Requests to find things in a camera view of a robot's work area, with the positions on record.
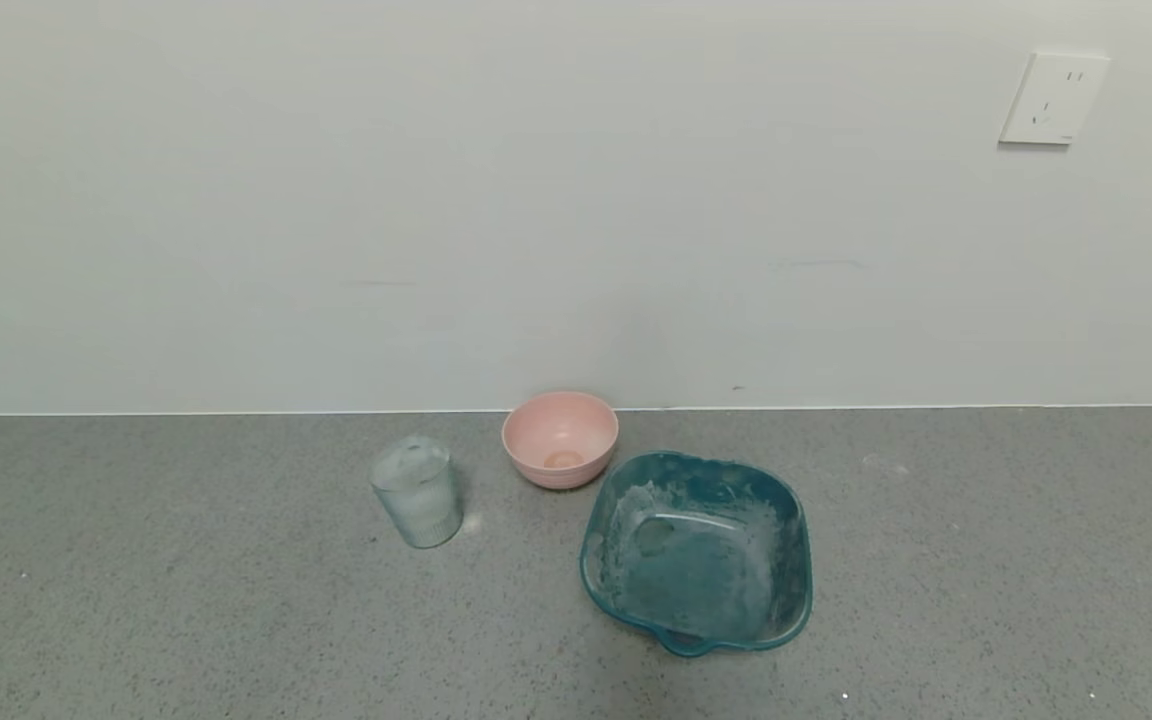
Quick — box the white wall outlet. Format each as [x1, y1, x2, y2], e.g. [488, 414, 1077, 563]
[998, 50, 1112, 148]

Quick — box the ribbed clear glass cup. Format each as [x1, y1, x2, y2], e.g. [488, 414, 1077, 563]
[371, 434, 465, 550]

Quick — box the pink bowl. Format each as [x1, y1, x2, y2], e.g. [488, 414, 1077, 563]
[501, 390, 621, 491]

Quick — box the teal square glass dish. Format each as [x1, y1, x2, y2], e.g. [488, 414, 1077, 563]
[579, 450, 816, 660]

